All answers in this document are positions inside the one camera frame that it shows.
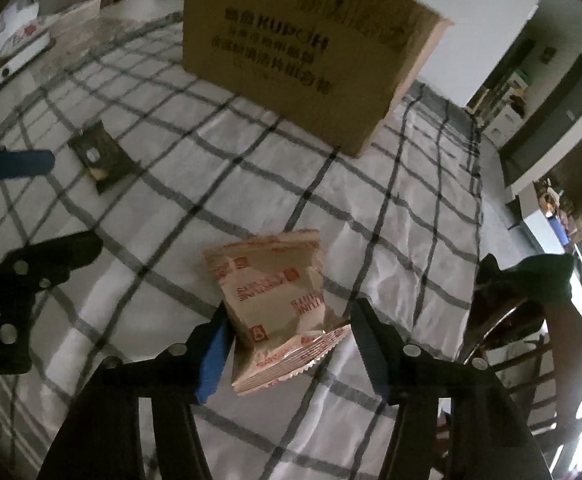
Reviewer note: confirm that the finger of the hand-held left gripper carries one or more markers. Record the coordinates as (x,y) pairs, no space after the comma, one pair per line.
(21,164)
(66,252)

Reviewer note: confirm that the beige snack packet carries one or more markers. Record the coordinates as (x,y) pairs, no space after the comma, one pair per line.
(271,285)

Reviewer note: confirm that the dark interior door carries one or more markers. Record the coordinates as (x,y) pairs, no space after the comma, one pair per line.
(556,105)

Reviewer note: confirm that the white round appliance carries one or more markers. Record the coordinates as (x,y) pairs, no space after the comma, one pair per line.
(16,55)

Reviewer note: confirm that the dark snack packet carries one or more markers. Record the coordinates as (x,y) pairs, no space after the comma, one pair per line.
(101,155)

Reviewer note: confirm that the floral cloth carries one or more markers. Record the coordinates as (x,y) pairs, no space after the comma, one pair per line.
(96,17)

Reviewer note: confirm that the hallway storage shelf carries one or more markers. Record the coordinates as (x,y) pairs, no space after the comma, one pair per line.
(508,115)

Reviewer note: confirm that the brown cardboard box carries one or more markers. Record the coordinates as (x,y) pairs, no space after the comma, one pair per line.
(296,60)

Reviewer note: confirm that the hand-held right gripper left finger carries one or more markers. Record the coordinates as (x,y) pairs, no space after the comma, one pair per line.
(213,355)

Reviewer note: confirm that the wooden chair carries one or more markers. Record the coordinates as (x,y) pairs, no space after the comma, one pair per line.
(566,340)

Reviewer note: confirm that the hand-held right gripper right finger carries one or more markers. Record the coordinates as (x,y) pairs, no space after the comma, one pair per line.
(371,350)

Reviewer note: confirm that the dark green cloth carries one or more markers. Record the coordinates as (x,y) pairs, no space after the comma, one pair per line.
(536,272)

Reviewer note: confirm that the white tv cabinet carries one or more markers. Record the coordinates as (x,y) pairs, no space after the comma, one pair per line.
(538,222)

